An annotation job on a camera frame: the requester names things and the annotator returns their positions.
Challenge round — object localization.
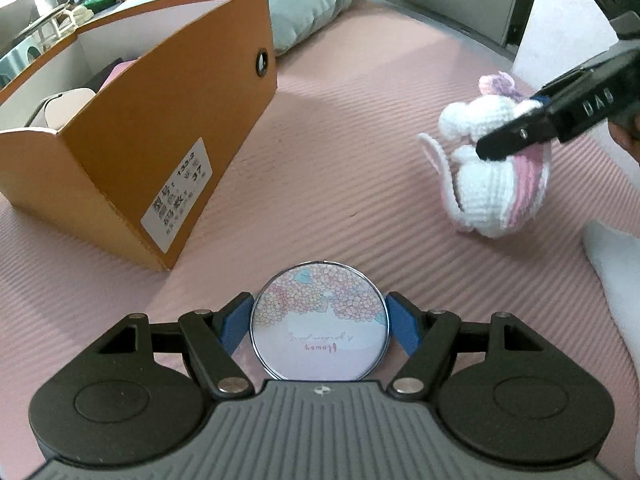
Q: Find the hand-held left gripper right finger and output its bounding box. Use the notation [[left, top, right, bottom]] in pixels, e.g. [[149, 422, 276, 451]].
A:
[[385, 291, 548, 401]]

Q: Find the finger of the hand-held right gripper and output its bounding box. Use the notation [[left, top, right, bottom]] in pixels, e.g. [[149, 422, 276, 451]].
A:
[[474, 106, 565, 162], [529, 52, 620, 107]]

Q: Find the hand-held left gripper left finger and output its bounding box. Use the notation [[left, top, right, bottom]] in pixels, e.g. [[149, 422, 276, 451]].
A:
[[96, 292, 255, 401]]

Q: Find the white pink crochet bunny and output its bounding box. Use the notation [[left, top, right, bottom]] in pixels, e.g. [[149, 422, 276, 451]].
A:
[[417, 73, 554, 239]]

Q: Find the round floral pocket mirror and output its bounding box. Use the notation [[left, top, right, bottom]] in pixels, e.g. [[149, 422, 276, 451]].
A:
[[249, 260, 389, 382]]

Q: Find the orange cardboard box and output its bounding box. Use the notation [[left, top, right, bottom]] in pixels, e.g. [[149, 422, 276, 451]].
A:
[[0, 0, 279, 272]]

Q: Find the person's right forearm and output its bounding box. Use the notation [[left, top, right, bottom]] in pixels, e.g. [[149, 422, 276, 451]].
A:
[[607, 112, 640, 162]]

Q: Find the pink ribbed mat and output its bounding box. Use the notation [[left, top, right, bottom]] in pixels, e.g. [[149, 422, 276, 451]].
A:
[[0, 0, 640, 463]]

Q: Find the person's white sock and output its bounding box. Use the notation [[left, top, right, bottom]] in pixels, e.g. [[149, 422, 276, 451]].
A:
[[582, 220, 640, 312]]

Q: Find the pink mini backpack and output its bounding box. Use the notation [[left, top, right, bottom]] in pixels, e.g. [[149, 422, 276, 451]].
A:
[[25, 87, 97, 131]]

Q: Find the pink card holder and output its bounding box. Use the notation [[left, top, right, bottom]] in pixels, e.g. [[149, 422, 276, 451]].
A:
[[97, 59, 147, 94]]

